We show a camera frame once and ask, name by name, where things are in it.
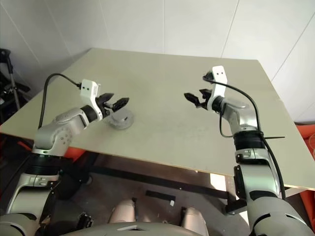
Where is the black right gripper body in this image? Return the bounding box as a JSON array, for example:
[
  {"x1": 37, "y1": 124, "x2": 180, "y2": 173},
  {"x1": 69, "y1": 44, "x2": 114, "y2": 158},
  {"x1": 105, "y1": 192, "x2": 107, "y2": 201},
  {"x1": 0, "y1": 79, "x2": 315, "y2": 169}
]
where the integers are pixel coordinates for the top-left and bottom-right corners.
[{"x1": 196, "y1": 92, "x2": 213, "y2": 110}]

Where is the pale pink rounded shell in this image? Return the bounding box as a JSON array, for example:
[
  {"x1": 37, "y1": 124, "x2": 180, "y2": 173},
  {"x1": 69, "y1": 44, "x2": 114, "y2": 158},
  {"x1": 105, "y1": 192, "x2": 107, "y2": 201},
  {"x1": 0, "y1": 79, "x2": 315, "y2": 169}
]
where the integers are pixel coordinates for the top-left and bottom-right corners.
[
  {"x1": 183, "y1": 207, "x2": 209, "y2": 236},
  {"x1": 109, "y1": 199, "x2": 136, "y2": 223}
]

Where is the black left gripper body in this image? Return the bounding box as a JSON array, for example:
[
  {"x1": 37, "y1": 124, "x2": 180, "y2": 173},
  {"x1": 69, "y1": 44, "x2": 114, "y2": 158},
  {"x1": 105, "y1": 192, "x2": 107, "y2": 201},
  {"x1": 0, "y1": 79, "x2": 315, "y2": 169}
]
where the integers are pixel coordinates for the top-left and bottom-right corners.
[{"x1": 95, "y1": 96, "x2": 116, "y2": 118}]

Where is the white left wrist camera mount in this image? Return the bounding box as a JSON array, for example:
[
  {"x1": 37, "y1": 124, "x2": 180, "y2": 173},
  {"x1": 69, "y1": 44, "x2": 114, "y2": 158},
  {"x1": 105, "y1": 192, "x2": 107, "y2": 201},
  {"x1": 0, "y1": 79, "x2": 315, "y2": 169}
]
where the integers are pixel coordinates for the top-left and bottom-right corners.
[{"x1": 80, "y1": 79, "x2": 103, "y2": 118}]

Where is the black tape strip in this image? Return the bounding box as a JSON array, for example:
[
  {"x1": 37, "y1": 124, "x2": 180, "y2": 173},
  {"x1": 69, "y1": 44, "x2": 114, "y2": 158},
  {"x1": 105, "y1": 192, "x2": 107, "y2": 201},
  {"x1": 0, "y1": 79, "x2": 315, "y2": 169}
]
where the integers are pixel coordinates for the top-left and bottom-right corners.
[{"x1": 145, "y1": 190, "x2": 176, "y2": 202}]

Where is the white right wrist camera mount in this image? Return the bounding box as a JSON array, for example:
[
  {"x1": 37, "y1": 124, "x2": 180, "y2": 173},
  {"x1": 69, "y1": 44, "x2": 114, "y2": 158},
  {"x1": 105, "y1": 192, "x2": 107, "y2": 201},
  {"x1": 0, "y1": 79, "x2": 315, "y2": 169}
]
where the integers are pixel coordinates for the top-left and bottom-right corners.
[{"x1": 208, "y1": 65, "x2": 228, "y2": 111}]

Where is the black table leg with clamp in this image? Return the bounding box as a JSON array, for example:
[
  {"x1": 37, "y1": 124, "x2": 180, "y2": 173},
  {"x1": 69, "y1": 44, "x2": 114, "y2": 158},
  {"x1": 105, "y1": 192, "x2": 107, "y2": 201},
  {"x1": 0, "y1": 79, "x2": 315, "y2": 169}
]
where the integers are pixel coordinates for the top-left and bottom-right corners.
[{"x1": 225, "y1": 172, "x2": 248, "y2": 216}]

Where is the black zip tie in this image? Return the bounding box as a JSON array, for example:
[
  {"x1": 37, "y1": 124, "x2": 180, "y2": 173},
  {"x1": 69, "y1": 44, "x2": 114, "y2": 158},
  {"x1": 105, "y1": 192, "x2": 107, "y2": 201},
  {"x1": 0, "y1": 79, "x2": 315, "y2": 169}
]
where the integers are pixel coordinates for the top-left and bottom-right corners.
[{"x1": 255, "y1": 134, "x2": 286, "y2": 142}]

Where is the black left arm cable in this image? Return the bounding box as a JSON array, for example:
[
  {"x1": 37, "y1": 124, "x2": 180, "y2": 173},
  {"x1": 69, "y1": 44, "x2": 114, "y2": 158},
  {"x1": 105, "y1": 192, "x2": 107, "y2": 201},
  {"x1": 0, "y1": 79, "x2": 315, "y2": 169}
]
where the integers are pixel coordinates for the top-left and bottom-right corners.
[{"x1": 38, "y1": 73, "x2": 83, "y2": 130}]

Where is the black folding stand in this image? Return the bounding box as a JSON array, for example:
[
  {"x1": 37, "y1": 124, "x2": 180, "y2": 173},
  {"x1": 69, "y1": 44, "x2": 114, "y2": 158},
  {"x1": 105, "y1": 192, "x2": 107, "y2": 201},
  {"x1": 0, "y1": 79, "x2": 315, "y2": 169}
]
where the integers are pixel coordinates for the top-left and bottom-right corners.
[{"x1": 0, "y1": 49, "x2": 32, "y2": 111}]

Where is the silver robot torso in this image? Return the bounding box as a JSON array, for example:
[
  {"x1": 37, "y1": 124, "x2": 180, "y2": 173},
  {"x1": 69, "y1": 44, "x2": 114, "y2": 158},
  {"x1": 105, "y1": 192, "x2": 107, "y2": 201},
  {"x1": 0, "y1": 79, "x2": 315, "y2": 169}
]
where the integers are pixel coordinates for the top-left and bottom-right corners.
[{"x1": 61, "y1": 222, "x2": 207, "y2": 236}]

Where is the black table crossbar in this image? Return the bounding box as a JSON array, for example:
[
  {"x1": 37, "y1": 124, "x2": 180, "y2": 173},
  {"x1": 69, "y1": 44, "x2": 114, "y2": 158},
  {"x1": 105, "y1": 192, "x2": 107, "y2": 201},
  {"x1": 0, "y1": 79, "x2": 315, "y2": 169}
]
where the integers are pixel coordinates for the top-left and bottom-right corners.
[{"x1": 91, "y1": 166, "x2": 229, "y2": 200}]

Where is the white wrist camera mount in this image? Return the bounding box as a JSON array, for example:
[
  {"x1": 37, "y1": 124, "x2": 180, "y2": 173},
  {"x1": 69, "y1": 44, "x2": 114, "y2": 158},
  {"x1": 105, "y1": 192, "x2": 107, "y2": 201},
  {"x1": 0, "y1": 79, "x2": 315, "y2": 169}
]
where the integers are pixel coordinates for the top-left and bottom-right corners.
[
  {"x1": 80, "y1": 79, "x2": 103, "y2": 118},
  {"x1": 208, "y1": 65, "x2": 228, "y2": 111}
]

